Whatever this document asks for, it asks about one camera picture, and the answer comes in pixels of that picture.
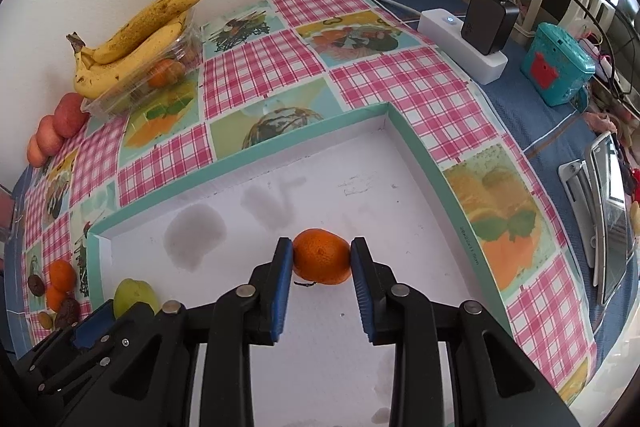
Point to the upper spotted banana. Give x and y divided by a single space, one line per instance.
132 34

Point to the orange tangerine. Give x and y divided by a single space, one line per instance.
62 275
55 298
322 257

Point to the pink checkered fruit tablecloth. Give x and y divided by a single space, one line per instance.
281 64

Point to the white tray with teal rim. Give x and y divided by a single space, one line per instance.
363 173

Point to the small brown kiwi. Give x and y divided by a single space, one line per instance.
45 320

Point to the large dark avocado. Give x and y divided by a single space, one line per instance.
36 285

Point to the tangerine inside plastic container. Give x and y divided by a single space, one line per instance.
165 73

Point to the middle red apple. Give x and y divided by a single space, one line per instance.
48 140

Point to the white power strip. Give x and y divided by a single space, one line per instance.
444 29

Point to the far pale red apple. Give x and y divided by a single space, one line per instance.
35 156

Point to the green pear-like fruit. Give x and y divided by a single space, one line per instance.
129 292

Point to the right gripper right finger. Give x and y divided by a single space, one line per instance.
395 314

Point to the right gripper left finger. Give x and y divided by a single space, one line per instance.
251 314

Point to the blue underlying tablecloth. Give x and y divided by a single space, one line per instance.
550 137

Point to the teal tin box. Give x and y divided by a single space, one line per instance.
556 65

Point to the black power adapter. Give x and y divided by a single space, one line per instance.
488 24

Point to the clear plastic fruit container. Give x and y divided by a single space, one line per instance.
133 91

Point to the red apple nearest bananas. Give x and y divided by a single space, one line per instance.
68 118

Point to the lower yellow banana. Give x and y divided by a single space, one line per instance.
93 79

